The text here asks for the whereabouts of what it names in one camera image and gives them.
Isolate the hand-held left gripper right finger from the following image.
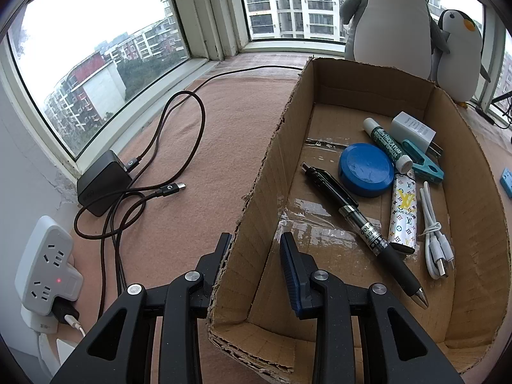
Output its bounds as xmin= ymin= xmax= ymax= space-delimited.
xmin=280 ymin=232 xmax=465 ymax=384

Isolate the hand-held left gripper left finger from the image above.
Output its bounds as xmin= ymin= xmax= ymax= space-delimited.
xmin=49 ymin=232 xmax=233 ymax=384

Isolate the cardboard box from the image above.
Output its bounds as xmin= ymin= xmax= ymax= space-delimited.
xmin=206 ymin=57 xmax=505 ymax=380

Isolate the black retractable pen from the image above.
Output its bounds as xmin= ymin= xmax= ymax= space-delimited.
xmin=301 ymin=163 xmax=428 ymax=308

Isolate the white patterned lighter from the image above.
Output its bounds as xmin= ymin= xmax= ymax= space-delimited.
xmin=387 ymin=170 xmax=419 ymax=254

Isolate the green and white lip balm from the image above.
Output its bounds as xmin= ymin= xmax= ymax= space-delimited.
xmin=363 ymin=117 xmax=413 ymax=172

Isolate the teal plastic clip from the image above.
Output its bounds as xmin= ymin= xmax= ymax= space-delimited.
xmin=401 ymin=139 xmax=445 ymax=184

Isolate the white plug adapter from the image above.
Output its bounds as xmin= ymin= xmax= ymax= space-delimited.
xmin=389 ymin=111 xmax=444 ymax=158

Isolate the black power adapter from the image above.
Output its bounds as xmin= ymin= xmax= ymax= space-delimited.
xmin=76 ymin=150 xmax=132 ymax=217

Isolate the black plug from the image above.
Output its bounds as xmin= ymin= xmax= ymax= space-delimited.
xmin=50 ymin=297 xmax=81 ymax=324

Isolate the white power strip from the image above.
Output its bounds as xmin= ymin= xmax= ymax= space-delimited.
xmin=15 ymin=215 xmax=84 ymax=316

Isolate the large penguin plush toy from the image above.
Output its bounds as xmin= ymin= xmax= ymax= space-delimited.
xmin=340 ymin=0 xmax=451 ymax=81

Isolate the small penguin plush toy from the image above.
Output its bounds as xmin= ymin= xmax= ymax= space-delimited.
xmin=430 ymin=10 xmax=492 ymax=108

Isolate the black tripod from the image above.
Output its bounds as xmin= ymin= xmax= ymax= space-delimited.
xmin=493 ymin=91 xmax=512 ymax=129

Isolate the dark braided USB cable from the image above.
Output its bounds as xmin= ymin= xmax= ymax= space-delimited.
xmin=73 ymin=91 xmax=206 ymax=241

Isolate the white charging cable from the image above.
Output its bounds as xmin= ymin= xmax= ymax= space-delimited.
xmin=68 ymin=316 xmax=86 ymax=339

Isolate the white USB cable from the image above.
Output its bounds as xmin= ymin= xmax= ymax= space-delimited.
xmin=418 ymin=181 xmax=456 ymax=281

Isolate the white wall plug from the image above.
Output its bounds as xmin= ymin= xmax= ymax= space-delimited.
xmin=21 ymin=308 xmax=59 ymax=334

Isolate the black inline cable remote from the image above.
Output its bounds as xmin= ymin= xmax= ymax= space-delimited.
xmin=472 ymin=103 xmax=497 ymax=125

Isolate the white window frame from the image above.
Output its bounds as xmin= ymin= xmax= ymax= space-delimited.
xmin=0 ymin=0 xmax=512 ymax=185

